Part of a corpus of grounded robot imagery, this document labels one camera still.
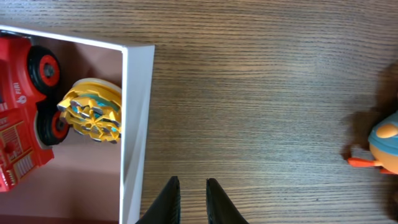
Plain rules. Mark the red toy fire truck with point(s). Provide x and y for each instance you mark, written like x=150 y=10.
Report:
x=30 y=120

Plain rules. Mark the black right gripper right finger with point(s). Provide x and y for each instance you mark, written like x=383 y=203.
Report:
x=220 y=209

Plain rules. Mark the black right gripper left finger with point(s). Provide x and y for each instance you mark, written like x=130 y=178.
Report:
x=166 y=208

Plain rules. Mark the orange duck toy blue hat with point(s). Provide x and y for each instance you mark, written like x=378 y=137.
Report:
x=383 y=146

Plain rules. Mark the white box with pink interior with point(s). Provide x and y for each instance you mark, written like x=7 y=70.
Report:
x=137 y=70

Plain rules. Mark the yellow round gear toy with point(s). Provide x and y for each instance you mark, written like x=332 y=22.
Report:
x=93 y=107

